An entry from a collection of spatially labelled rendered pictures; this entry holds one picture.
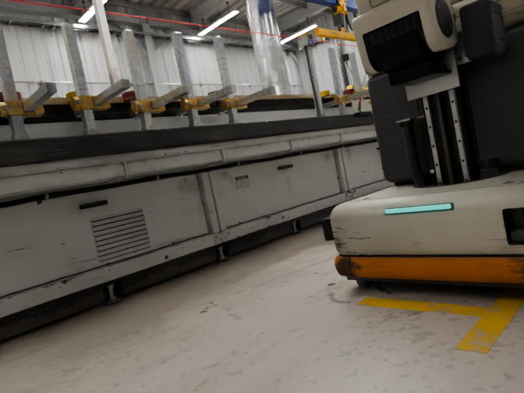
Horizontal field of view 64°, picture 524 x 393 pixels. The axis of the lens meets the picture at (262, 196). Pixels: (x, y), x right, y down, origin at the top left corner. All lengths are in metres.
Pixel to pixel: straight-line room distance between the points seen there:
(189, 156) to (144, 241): 0.46
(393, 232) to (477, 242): 0.22
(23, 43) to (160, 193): 7.94
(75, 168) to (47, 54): 8.27
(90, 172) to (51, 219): 0.29
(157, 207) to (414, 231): 1.30
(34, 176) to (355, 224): 1.11
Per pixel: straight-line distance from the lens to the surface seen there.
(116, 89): 1.60
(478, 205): 1.12
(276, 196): 2.63
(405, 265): 1.23
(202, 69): 11.81
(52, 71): 9.81
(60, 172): 1.70
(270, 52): 7.37
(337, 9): 8.48
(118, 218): 2.00
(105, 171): 1.76
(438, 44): 1.21
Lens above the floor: 0.42
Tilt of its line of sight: 3 degrees down
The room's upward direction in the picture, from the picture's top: 12 degrees counter-clockwise
